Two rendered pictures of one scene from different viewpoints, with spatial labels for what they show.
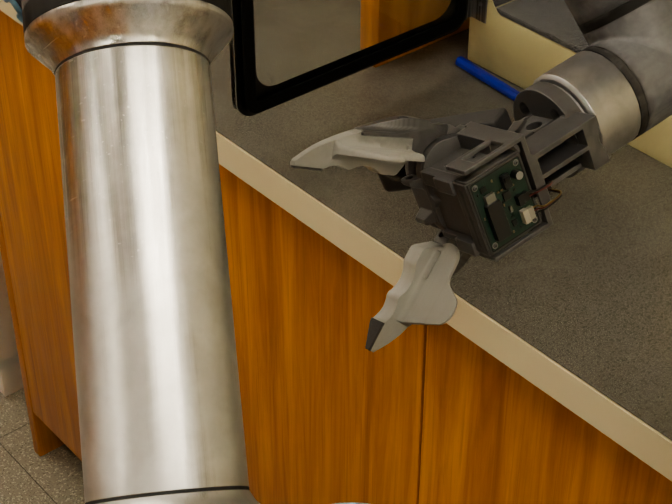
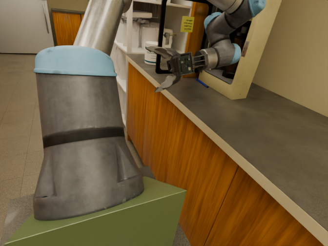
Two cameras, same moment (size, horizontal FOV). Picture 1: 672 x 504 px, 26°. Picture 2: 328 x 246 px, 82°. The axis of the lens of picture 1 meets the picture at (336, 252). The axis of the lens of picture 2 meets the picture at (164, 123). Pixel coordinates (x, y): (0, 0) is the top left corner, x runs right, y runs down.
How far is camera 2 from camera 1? 46 cm
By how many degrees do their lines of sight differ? 10
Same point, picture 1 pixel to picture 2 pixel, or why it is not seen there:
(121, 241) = (87, 18)
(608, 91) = (212, 52)
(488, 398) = (184, 126)
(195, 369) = (93, 45)
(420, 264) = (168, 78)
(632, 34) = (219, 45)
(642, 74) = (219, 51)
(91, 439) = not seen: hidden behind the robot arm
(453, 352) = (180, 117)
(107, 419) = not seen: hidden behind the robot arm
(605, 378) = (202, 118)
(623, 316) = (210, 112)
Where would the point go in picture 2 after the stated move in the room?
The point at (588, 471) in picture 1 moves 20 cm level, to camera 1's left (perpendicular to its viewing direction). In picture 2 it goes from (197, 139) to (156, 130)
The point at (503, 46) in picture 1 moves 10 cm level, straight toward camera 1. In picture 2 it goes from (203, 76) to (200, 81)
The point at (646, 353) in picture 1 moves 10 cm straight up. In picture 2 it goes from (212, 117) to (218, 96)
